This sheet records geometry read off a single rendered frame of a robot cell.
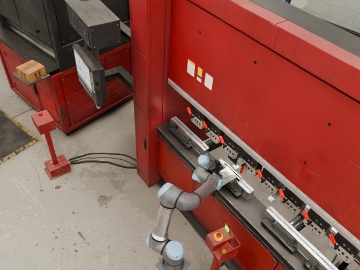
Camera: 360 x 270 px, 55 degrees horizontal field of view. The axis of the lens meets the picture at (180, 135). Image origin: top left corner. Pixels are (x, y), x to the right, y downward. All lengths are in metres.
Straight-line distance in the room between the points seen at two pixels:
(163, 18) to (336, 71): 1.39
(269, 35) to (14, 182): 3.19
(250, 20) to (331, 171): 0.95
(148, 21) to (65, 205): 2.16
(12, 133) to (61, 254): 1.87
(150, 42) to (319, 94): 1.36
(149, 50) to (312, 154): 1.43
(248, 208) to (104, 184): 1.80
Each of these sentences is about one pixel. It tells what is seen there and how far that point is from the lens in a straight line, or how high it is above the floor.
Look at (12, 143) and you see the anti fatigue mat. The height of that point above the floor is 0.01.
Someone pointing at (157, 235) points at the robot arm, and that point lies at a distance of 2.36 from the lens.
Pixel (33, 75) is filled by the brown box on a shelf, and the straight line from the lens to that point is 3.79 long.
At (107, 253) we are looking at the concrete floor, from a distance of 3.51.
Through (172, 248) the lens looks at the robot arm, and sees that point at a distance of 2.37.
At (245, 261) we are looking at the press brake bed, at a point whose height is 0.38.
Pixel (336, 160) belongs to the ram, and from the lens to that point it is 2.02.
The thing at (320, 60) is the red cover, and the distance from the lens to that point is 1.83.
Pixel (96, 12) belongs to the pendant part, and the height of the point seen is 1.95.
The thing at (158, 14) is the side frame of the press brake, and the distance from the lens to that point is 2.66.
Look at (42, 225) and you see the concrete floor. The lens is 3.80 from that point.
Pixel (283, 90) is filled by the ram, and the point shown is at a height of 1.96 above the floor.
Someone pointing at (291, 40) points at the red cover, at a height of 2.26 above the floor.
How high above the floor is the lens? 3.10
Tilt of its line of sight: 44 degrees down
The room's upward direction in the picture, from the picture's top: 4 degrees clockwise
